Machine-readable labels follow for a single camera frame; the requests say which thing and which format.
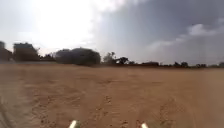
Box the brown dirt field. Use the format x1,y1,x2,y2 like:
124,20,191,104
0,62,224,128

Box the row of distant trees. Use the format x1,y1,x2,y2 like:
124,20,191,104
101,51,224,69

